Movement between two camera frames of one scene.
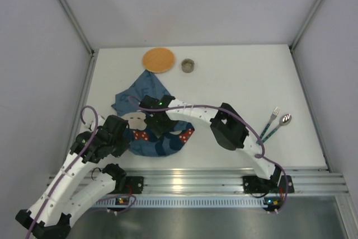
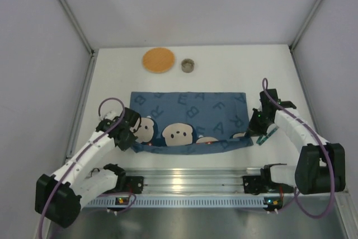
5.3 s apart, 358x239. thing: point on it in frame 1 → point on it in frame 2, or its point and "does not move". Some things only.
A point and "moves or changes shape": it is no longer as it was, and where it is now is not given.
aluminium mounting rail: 229,181 does not move
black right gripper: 159,126 → 254,126
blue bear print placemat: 142,140 moves or changes shape
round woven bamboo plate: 158,60 does not move
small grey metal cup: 187,65 does not move
